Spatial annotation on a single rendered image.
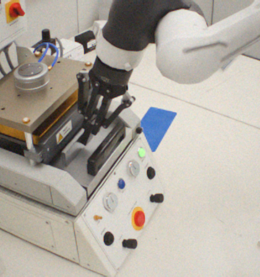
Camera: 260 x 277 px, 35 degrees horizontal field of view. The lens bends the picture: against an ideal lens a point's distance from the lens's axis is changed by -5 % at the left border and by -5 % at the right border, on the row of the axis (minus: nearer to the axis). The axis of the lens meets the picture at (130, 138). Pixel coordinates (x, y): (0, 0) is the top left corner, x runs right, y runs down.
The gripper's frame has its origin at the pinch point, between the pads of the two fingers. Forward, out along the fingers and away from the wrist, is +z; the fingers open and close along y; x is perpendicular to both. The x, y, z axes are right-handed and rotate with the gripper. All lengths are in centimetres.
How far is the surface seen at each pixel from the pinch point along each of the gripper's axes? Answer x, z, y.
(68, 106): 2.0, -1.1, -7.2
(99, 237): -13.9, 12.9, 13.9
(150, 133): 37.9, 26.2, 8.4
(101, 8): 99, 30, -43
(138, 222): -1.4, 17.4, 19.6
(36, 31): 64, 33, -55
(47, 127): -6.6, -1.1, -7.2
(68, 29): 84, 39, -50
